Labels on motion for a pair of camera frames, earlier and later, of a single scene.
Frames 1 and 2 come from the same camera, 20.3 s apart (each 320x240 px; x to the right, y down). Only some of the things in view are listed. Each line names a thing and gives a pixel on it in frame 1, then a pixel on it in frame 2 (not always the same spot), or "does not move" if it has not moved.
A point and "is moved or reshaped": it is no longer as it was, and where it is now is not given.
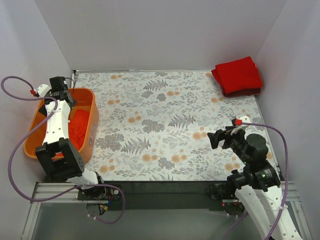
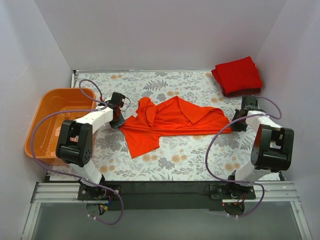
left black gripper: [43, 109] to [116, 122]
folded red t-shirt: [239, 75] does not move
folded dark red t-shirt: [247, 93] does not move
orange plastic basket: [84, 125] does not move
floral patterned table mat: [154, 125] does not move
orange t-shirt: [79, 124] is moved or reshaped
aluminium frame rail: [65, 192] does not move
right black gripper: [224, 139] to [238, 123]
